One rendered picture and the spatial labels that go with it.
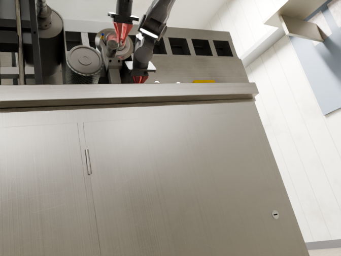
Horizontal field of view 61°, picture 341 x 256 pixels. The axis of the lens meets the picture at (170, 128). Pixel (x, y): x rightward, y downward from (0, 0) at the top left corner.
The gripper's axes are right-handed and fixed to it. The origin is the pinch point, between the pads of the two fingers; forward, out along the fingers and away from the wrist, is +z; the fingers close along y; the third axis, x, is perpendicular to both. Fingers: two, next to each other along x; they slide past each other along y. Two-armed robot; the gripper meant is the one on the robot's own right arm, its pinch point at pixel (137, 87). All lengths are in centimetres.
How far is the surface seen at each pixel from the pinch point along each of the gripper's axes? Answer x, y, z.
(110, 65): -1.1, -11.2, -9.3
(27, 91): -32, -37, -18
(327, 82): 91, 243, 51
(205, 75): 36, 54, 14
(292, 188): 57, 234, 174
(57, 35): 17.9, -26.4, -11.9
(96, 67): 5.5, -14.5, -5.3
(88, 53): 10.9, -16.4, -8.5
